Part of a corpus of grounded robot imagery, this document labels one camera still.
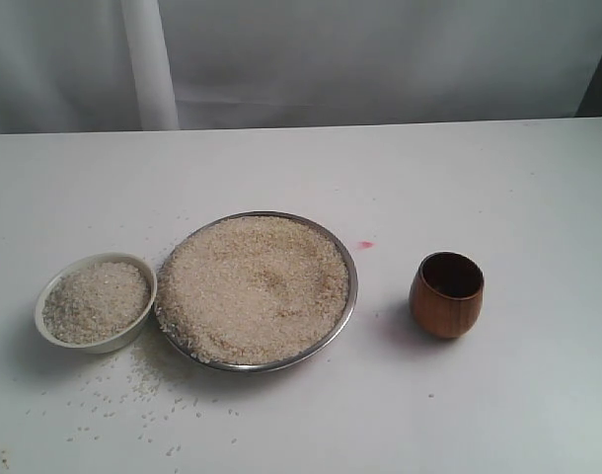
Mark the rice in cream bowl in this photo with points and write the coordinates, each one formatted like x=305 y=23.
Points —
x=95 y=303

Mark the cream ceramic bowl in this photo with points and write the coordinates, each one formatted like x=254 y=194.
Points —
x=117 y=341

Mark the rice in steel tray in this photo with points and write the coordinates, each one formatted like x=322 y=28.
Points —
x=256 y=286

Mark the spilled rice grains on table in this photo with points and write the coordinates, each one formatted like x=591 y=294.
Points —
x=352 y=406

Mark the round steel tray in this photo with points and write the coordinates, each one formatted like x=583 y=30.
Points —
x=348 y=306

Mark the brown wooden cup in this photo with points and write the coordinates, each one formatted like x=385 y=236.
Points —
x=446 y=295

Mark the white backdrop curtain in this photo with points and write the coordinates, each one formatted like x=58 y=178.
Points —
x=71 y=66

